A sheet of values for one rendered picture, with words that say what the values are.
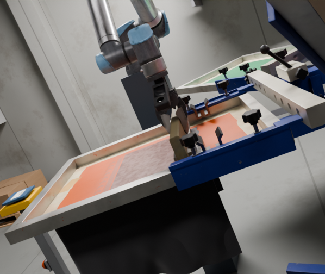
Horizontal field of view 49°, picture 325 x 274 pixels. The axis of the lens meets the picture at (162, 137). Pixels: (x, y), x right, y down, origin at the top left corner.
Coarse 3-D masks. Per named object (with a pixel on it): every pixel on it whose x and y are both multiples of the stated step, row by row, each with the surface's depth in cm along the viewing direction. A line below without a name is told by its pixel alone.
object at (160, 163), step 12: (228, 132) 112; (240, 132) 107; (168, 156) 113; (132, 168) 116; (144, 168) 112; (156, 168) 107; (96, 180) 119; (120, 180) 109; (132, 180) 105; (72, 192) 118; (84, 192) 112; (60, 204) 111
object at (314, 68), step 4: (308, 68) 110; (312, 68) 108; (316, 68) 106; (312, 72) 105; (316, 72) 105; (320, 72) 105; (308, 76) 105; (320, 76) 105; (324, 76) 105; (284, 80) 108; (296, 80) 106; (300, 80) 106; (304, 80) 106; (308, 80) 106; (324, 80) 105; (292, 84) 106; (296, 84) 106; (300, 84) 106; (304, 84) 106; (308, 84) 106; (304, 88) 106; (308, 88) 106
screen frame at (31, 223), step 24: (240, 96) 134; (192, 120) 140; (264, 120) 97; (120, 144) 144; (72, 168) 142; (48, 192) 117; (120, 192) 90; (144, 192) 90; (24, 216) 101; (48, 216) 93; (72, 216) 92
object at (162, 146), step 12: (216, 120) 130; (228, 120) 124; (204, 132) 122; (156, 144) 132; (168, 144) 126; (120, 156) 137; (132, 156) 130; (144, 156) 124; (156, 156) 118; (96, 168) 134; (120, 168) 122; (84, 180) 125
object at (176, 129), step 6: (174, 114) 119; (174, 120) 111; (180, 120) 115; (174, 126) 104; (180, 126) 107; (174, 132) 97; (180, 132) 100; (174, 138) 93; (174, 144) 94; (180, 144) 94; (174, 150) 94; (180, 150) 94; (186, 150) 97; (180, 156) 95; (186, 156) 95
